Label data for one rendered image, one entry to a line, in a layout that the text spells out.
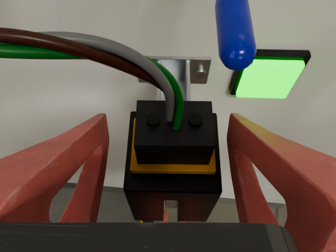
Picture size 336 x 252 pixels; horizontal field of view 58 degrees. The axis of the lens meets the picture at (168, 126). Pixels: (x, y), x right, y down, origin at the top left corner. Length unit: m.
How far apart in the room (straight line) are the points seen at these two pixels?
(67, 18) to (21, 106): 0.11
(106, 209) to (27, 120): 1.12
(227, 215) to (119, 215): 0.50
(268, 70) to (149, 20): 0.08
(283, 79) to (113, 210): 1.23
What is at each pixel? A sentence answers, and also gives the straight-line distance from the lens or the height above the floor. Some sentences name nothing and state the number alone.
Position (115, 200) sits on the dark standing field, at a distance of 1.36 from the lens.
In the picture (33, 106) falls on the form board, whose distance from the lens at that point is 0.26.
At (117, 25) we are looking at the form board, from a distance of 0.18.
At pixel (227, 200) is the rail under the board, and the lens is 0.47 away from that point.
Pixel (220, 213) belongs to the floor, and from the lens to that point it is 1.49.
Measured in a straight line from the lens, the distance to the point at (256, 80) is 0.20.
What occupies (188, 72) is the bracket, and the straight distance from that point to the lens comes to 0.18.
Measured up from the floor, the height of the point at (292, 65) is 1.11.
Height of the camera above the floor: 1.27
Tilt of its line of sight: 76 degrees down
